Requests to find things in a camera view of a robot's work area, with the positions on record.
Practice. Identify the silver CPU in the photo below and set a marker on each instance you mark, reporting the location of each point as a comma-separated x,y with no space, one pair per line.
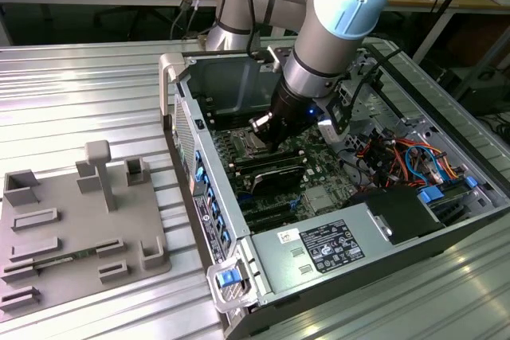
253,144

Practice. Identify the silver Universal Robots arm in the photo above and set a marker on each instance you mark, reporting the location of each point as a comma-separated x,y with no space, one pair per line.
330,37

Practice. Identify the CPU socket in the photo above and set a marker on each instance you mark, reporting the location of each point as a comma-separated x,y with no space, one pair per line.
251,145

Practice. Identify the black RAM slot bank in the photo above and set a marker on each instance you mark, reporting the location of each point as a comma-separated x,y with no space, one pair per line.
255,161
227,115

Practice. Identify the green motherboard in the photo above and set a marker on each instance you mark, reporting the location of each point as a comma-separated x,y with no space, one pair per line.
318,165

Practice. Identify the black expansion card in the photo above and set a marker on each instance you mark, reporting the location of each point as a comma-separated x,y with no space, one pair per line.
279,178

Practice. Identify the perforated metal drive cage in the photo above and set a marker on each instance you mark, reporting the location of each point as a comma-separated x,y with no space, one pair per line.
370,117

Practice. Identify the open grey PC case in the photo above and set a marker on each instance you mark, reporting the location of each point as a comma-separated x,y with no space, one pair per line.
215,77

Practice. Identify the black fan shroud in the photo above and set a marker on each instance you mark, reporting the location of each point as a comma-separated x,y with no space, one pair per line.
398,212

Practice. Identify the grey power supply unit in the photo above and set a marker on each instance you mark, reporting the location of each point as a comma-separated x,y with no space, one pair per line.
287,268

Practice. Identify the blue disk carrier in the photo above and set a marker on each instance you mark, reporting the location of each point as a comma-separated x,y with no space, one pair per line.
430,196

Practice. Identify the blue case latch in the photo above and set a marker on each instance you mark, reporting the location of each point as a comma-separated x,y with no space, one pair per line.
226,278

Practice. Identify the small blue clip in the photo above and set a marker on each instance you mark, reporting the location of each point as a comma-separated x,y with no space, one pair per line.
472,181

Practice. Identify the grey parts rack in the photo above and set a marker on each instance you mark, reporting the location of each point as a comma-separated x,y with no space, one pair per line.
79,220

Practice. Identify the green RAM stick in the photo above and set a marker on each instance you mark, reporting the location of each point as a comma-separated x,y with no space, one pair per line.
85,253

